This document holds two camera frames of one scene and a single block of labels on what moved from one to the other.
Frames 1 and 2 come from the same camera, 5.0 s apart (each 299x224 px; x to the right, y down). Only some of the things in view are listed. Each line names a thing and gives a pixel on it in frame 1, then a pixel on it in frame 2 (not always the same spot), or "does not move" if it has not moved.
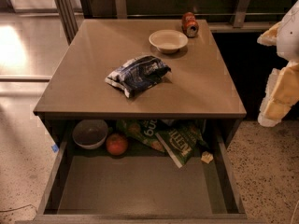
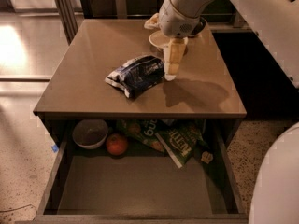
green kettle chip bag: (184, 140) does not move
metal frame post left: (64, 1) does not move
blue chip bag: (137, 74) does not move
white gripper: (290, 35) -> (175, 21)
